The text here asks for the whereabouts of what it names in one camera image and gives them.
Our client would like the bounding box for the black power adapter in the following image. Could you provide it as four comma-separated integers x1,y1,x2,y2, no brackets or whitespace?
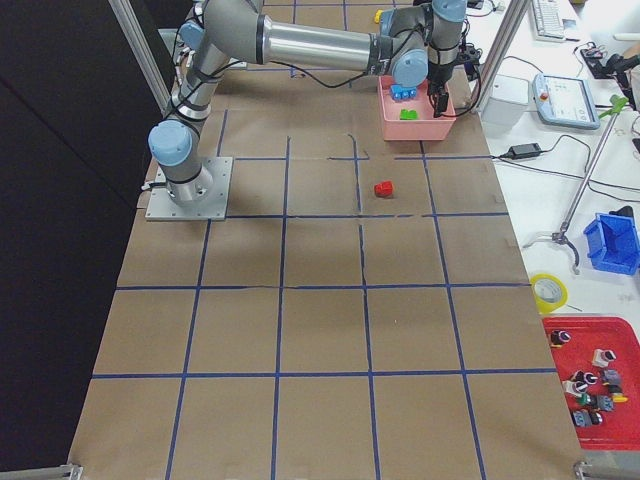
506,143,543,160

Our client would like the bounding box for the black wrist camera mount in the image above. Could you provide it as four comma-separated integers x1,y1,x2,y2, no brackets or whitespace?
456,42,483,69

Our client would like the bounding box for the red parts tray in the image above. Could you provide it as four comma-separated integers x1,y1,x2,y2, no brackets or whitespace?
543,316,639,451

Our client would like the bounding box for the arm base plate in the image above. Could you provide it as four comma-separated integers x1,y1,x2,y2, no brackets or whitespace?
145,156,234,221

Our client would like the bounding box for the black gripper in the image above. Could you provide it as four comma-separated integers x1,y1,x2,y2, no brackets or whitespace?
427,48,457,118

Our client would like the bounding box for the blue storage bin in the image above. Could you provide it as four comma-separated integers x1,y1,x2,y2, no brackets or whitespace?
583,213,639,275

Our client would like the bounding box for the white keyboard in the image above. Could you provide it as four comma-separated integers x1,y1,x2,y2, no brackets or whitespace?
531,0,565,42

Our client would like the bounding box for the green toy block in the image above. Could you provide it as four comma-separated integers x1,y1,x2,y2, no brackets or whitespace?
399,109,419,121

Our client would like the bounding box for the red toy block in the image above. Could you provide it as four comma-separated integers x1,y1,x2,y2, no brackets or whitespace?
374,180,394,198

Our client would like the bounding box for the blue toy block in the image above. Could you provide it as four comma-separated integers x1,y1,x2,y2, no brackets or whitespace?
389,84,417,102

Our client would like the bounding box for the reach grabber tool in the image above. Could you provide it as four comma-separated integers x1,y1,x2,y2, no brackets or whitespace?
523,94,628,275

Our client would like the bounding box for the yellow tape roll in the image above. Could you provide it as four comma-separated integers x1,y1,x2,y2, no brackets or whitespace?
530,273,568,315

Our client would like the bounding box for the pink plastic box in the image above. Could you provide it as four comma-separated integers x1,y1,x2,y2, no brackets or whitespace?
378,76,456,141

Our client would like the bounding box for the aluminium frame post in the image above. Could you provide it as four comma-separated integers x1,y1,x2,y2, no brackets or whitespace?
472,0,531,113

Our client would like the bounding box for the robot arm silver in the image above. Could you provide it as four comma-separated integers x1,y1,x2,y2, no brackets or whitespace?
148,1,467,209

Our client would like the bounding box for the teach pendant tablet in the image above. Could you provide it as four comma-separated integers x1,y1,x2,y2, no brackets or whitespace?
532,73,600,130

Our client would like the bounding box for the white square device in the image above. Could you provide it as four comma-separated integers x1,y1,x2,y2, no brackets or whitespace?
481,74,529,128

